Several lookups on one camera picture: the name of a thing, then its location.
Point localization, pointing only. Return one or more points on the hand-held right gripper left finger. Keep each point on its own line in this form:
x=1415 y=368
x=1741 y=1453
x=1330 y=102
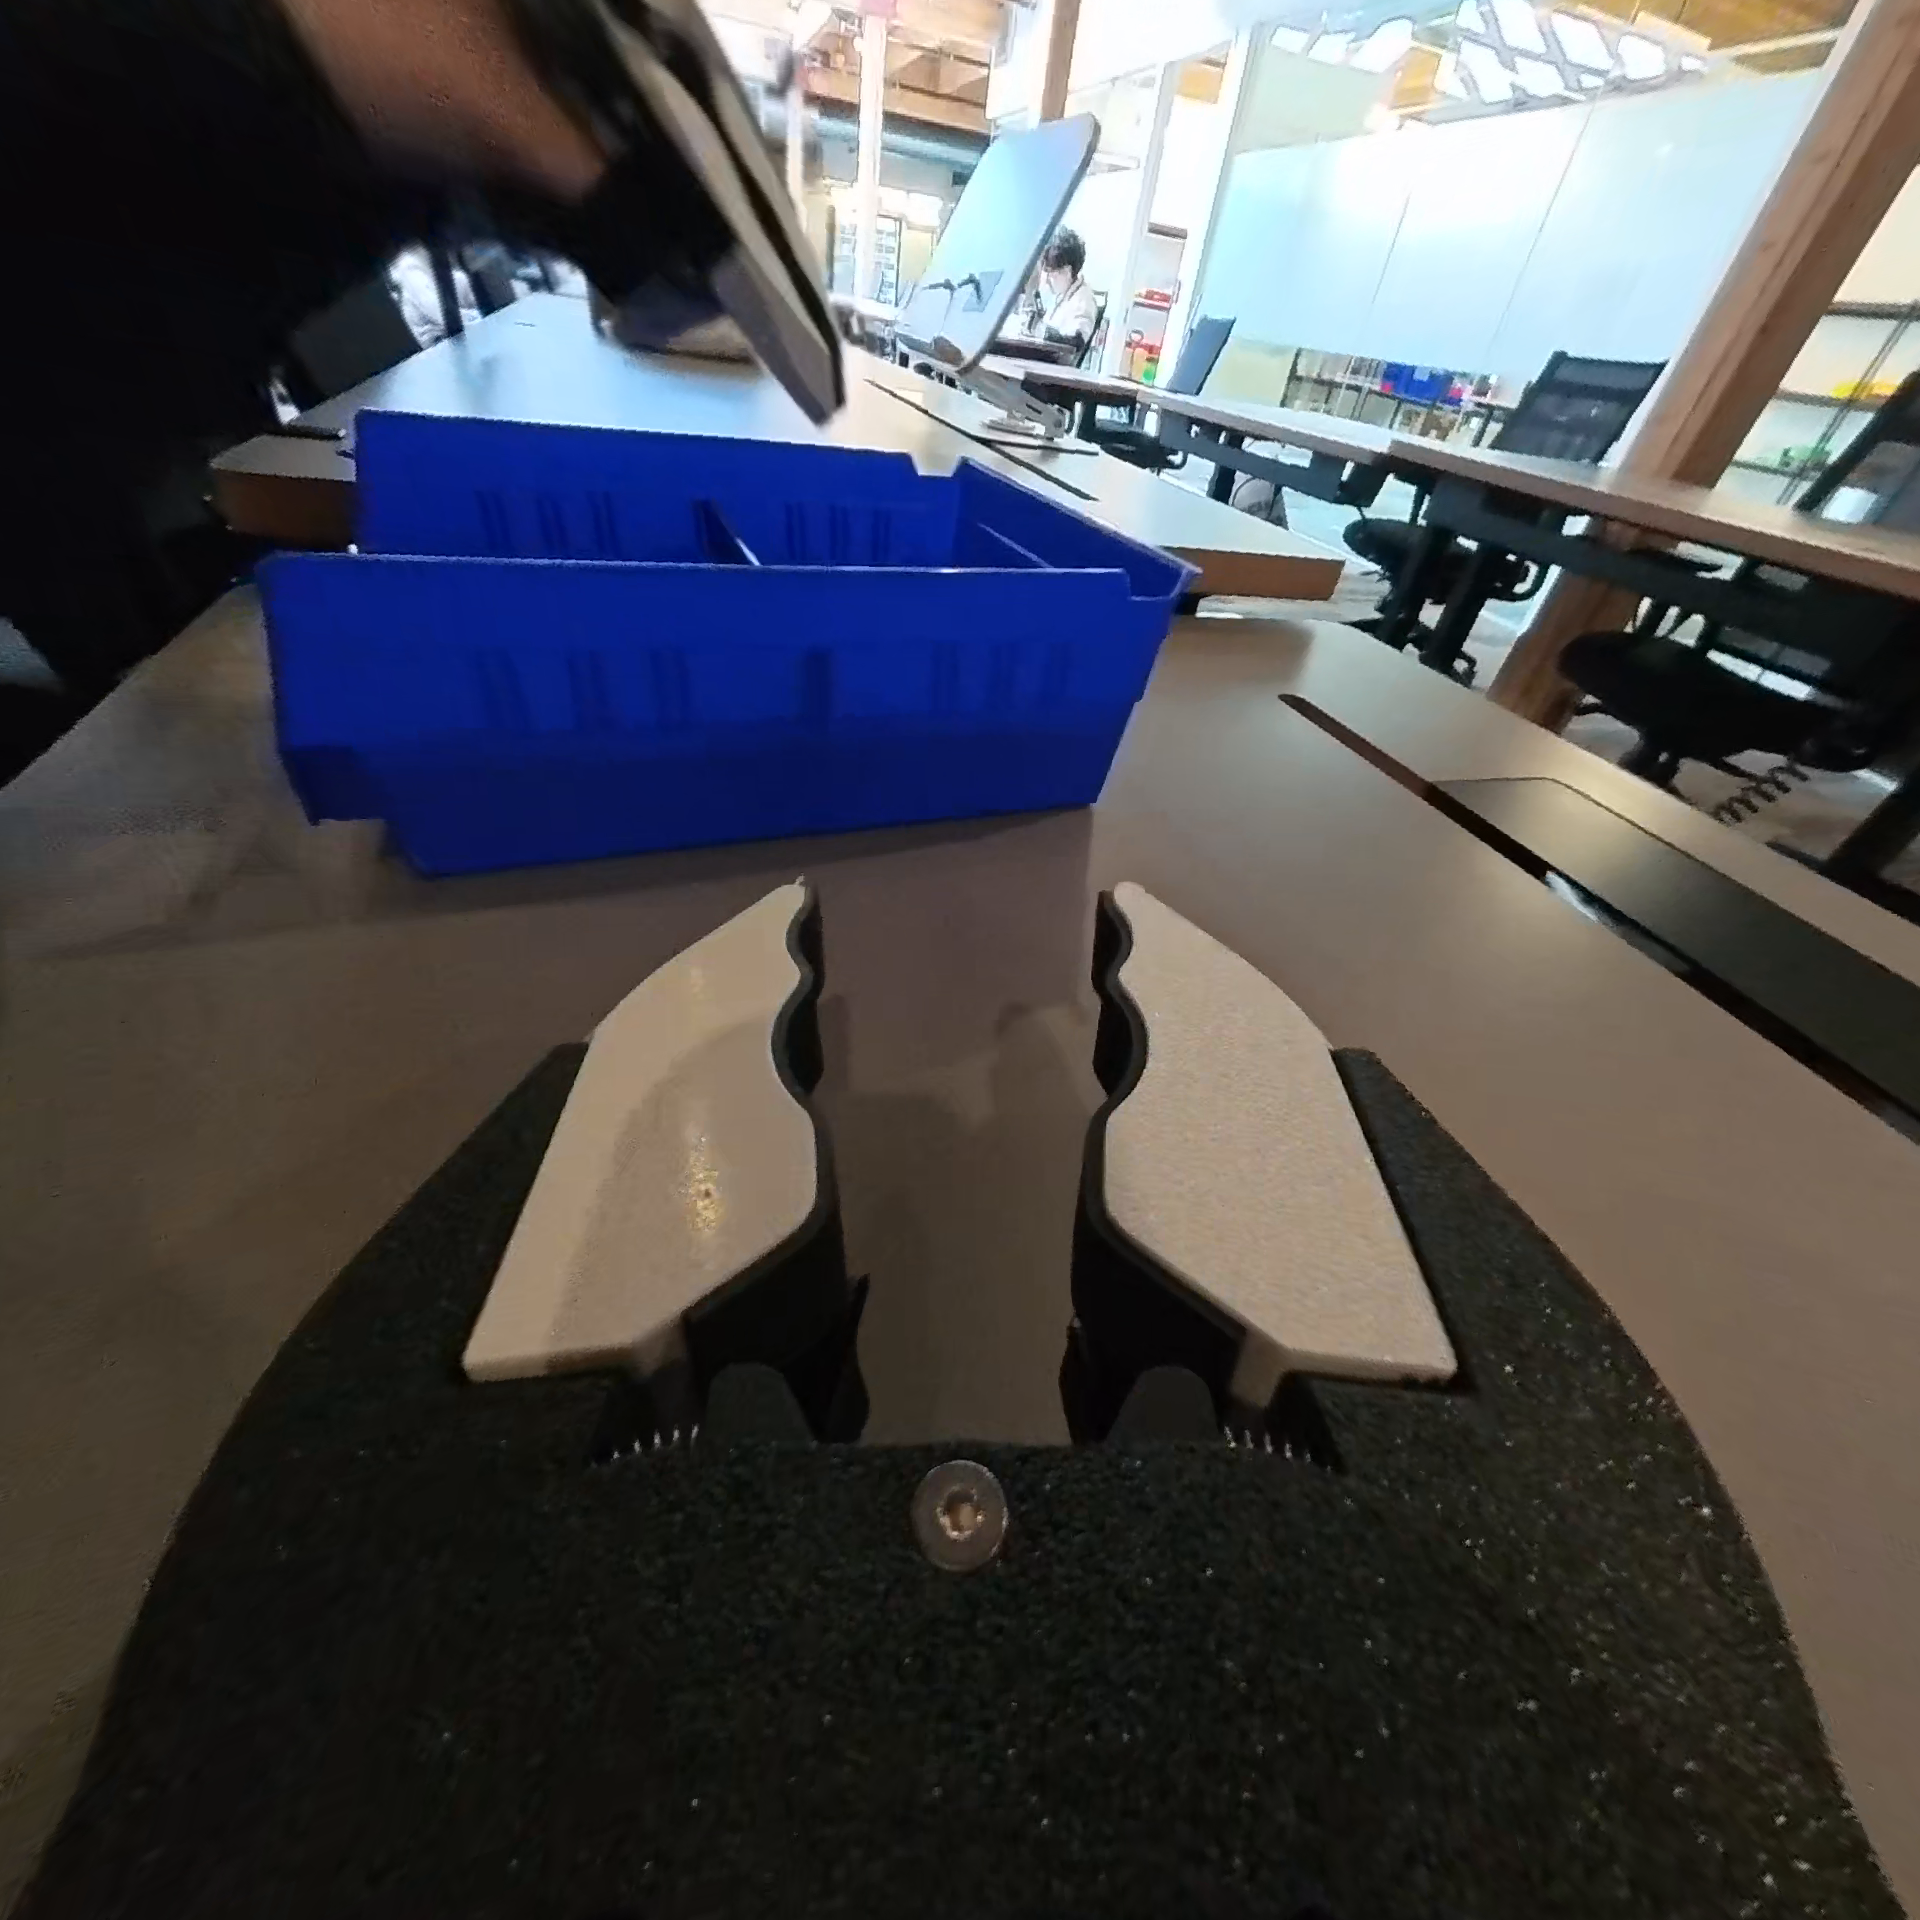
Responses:
x=644 y=1184

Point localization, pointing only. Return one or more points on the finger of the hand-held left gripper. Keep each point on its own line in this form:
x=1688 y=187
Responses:
x=751 y=225

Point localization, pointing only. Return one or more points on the black mesh office chair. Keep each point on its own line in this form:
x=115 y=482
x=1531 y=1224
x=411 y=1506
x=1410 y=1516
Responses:
x=1545 y=481
x=1755 y=661

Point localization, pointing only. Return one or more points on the blue plastic parts bin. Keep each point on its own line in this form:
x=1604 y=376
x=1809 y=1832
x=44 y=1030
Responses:
x=674 y=721
x=601 y=481

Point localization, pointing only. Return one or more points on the person's left hand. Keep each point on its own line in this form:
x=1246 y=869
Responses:
x=495 y=91

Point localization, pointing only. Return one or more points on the wooden post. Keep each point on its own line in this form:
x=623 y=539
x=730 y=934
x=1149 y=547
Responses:
x=1741 y=301

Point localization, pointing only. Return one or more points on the silver computer monitor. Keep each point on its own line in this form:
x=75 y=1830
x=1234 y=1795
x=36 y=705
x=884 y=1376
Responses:
x=1021 y=240

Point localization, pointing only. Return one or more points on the person's left forearm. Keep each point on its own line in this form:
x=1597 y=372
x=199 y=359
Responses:
x=165 y=301

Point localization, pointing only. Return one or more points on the long grey desk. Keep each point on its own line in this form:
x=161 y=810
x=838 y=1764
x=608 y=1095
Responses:
x=1574 y=489

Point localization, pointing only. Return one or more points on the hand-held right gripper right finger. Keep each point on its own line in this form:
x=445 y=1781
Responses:
x=1260 y=1184

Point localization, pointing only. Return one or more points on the grey-blue office chair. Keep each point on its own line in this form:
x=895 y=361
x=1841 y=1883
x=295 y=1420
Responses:
x=1185 y=390

